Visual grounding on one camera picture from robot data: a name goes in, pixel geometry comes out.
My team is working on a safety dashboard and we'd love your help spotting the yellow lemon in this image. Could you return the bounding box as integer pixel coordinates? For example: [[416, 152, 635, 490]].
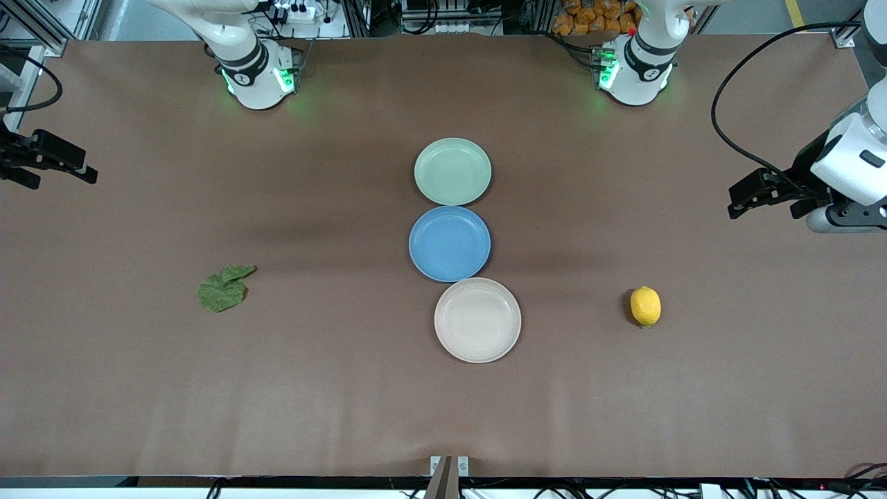
[[629, 286, 662, 329]]

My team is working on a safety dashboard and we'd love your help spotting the green lettuce leaf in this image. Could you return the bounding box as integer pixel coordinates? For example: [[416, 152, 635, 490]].
[[197, 264, 257, 313]]

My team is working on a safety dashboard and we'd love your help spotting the bag of orange fruits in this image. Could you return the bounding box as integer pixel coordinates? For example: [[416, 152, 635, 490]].
[[552, 0, 640, 37]]

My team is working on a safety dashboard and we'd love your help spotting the white power strip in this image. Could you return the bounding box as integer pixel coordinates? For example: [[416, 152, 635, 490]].
[[272, 2, 317, 23]]

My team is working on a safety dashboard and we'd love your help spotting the light green plate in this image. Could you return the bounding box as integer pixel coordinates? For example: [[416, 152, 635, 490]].
[[414, 137, 493, 207]]

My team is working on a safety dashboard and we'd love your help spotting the beige plate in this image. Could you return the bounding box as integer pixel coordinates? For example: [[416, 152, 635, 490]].
[[434, 277, 522, 364]]

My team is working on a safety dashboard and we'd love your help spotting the blue plate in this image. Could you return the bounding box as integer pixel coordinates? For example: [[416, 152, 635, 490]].
[[408, 205, 492, 283]]

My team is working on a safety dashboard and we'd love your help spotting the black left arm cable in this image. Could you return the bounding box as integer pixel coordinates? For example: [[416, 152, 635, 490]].
[[712, 21, 863, 182]]

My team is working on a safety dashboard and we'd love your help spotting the aluminium frame profile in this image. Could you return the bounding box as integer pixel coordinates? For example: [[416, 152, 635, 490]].
[[832, 0, 887, 87], [0, 0, 105, 58]]

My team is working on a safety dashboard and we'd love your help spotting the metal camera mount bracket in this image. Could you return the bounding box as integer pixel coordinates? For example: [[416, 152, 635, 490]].
[[424, 455, 470, 499]]

